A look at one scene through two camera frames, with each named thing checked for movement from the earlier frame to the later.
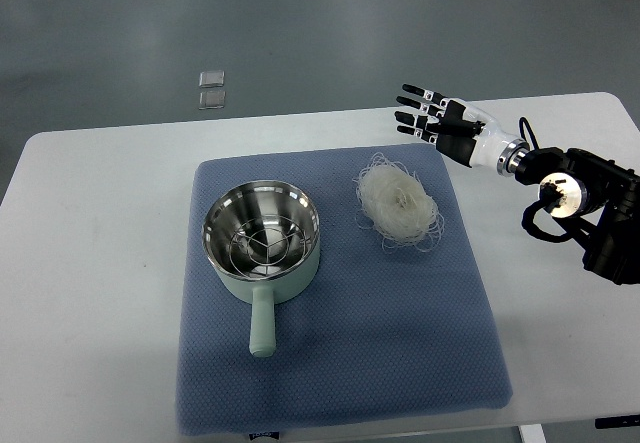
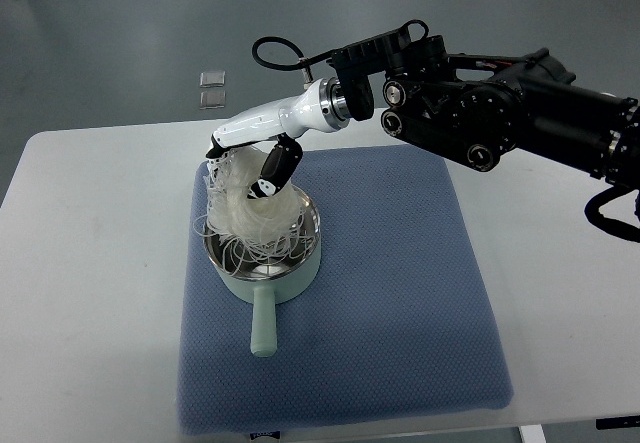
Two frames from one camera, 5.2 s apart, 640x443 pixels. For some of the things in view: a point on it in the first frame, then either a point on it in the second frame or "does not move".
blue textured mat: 378,332 does not move
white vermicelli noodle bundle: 396,206 → 252,232
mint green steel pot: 263,242 does not move
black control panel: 617,421 does not move
